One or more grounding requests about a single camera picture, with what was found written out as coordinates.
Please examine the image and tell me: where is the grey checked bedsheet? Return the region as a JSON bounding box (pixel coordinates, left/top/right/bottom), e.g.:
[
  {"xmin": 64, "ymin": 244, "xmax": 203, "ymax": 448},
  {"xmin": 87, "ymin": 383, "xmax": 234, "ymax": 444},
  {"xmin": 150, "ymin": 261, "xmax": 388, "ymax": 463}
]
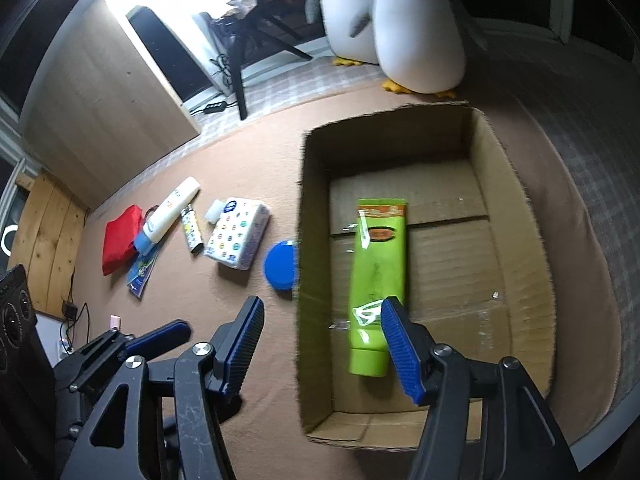
[{"xmin": 190, "ymin": 15, "xmax": 640, "ymax": 461}]

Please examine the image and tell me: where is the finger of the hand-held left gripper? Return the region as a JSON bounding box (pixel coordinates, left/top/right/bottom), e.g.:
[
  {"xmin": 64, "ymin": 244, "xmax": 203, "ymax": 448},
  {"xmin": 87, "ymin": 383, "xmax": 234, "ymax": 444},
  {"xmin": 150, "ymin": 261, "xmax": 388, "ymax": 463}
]
[{"xmin": 52, "ymin": 319, "xmax": 192, "ymax": 411}]

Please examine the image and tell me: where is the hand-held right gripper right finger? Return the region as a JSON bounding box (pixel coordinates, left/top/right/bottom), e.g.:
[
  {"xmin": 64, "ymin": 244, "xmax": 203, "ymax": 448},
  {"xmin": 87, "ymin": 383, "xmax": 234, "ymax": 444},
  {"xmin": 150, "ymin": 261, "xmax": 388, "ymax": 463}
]
[{"xmin": 380, "ymin": 296, "xmax": 581, "ymax": 480}]

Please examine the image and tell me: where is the black tripod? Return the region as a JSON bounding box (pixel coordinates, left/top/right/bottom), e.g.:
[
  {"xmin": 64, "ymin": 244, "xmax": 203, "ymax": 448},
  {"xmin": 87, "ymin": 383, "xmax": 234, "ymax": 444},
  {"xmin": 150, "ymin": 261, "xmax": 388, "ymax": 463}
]
[{"xmin": 212, "ymin": 0, "xmax": 313, "ymax": 121}]

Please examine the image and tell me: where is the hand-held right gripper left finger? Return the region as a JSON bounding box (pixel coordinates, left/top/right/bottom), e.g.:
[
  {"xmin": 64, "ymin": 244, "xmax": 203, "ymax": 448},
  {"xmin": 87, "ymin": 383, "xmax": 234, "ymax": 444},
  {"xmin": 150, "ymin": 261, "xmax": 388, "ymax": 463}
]
[{"xmin": 60, "ymin": 296, "xmax": 265, "ymax": 480}]

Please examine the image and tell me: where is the small patterned lighter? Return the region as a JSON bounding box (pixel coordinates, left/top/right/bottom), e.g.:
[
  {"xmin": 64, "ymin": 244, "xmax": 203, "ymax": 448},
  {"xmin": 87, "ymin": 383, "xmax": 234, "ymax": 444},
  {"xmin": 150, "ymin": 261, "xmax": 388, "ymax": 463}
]
[{"xmin": 181, "ymin": 204, "xmax": 204, "ymax": 255}]

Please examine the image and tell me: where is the black flat panel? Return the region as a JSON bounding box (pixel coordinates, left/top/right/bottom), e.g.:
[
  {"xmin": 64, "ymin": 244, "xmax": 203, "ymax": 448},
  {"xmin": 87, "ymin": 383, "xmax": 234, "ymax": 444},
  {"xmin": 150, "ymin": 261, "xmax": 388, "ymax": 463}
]
[{"xmin": 126, "ymin": 6, "xmax": 221, "ymax": 103}]

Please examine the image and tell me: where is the round blue lid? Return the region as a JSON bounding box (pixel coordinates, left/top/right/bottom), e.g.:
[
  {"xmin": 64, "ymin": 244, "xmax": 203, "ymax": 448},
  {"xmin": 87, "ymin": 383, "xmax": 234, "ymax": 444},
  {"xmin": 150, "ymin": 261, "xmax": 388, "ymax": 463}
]
[{"xmin": 264, "ymin": 240, "xmax": 299, "ymax": 292}]

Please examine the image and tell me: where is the white penguin plush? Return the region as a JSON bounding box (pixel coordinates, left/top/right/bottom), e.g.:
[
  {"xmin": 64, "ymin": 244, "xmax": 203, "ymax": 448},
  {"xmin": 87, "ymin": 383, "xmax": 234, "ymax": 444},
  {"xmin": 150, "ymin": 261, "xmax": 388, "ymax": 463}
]
[
  {"xmin": 304, "ymin": 0, "xmax": 381, "ymax": 67},
  {"xmin": 366, "ymin": 0, "xmax": 468, "ymax": 100}
]

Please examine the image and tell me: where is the light wooden cabinet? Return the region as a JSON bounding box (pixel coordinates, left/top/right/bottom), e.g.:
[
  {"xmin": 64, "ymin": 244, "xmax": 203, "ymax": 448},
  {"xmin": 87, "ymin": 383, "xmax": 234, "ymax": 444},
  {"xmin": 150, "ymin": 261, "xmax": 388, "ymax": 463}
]
[{"xmin": 19, "ymin": 0, "xmax": 202, "ymax": 211}]

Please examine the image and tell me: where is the cardboard box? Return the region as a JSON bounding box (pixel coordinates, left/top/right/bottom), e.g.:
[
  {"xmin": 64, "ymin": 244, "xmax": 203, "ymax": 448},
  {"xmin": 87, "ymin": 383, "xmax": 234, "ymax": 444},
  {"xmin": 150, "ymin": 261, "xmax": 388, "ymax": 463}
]
[{"xmin": 296, "ymin": 101, "xmax": 557, "ymax": 448}]

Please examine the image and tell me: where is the red cloth pouch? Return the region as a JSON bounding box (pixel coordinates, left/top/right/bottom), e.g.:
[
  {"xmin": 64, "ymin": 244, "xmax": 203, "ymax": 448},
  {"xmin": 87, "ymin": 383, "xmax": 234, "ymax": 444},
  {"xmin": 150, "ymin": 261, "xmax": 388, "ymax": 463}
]
[{"xmin": 102, "ymin": 204, "xmax": 146, "ymax": 277}]

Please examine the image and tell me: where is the black inline cable switch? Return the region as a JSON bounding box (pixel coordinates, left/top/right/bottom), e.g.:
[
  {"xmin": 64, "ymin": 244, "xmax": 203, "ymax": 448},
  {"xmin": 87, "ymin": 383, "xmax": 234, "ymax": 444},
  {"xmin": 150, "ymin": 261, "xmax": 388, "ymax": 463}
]
[{"xmin": 190, "ymin": 101, "xmax": 236, "ymax": 116}]

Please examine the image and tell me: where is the white window frame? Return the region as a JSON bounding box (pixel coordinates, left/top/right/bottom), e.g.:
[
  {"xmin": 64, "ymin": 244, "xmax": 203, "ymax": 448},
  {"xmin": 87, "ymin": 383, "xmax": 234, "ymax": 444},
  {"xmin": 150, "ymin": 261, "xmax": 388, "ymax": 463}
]
[{"xmin": 470, "ymin": 0, "xmax": 576, "ymax": 46}]

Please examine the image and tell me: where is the wooden board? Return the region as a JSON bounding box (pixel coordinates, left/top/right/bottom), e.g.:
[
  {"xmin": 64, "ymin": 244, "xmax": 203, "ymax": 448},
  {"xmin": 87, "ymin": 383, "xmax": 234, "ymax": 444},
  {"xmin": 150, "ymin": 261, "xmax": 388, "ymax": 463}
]
[{"xmin": 7, "ymin": 170, "xmax": 88, "ymax": 313}]

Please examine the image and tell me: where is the black cable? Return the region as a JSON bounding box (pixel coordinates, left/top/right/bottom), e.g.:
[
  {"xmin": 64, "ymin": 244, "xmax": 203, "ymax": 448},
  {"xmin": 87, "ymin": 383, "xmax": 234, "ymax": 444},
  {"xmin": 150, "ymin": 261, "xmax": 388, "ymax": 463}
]
[{"xmin": 207, "ymin": 52, "xmax": 238, "ymax": 106}]

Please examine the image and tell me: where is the green tube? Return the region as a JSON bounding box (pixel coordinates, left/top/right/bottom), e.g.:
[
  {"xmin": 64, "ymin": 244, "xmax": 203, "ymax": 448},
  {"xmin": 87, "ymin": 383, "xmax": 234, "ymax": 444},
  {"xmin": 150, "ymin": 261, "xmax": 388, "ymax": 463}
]
[{"xmin": 348, "ymin": 198, "xmax": 408, "ymax": 377}]

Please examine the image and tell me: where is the blue card package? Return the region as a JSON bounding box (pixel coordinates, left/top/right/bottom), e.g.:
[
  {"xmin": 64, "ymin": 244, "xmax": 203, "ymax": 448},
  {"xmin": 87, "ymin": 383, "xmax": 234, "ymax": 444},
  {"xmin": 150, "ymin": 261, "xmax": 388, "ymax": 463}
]
[{"xmin": 126, "ymin": 247, "xmax": 161, "ymax": 300}]

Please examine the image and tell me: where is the white bottle with blue cap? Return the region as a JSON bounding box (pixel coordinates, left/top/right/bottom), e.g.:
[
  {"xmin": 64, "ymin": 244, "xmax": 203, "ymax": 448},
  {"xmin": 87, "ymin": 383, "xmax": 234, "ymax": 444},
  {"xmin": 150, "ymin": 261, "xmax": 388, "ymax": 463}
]
[{"xmin": 133, "ymin": 176, "xmax": 201, "ymax": 256}]

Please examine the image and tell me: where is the white patterned tissue pack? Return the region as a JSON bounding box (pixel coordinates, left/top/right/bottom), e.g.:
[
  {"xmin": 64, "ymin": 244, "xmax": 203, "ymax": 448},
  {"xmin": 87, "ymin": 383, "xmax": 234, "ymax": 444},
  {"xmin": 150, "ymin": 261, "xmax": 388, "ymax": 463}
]
[{"xmin": 203, "ymin": 197, "xmax": 271, "ymax": 271}]

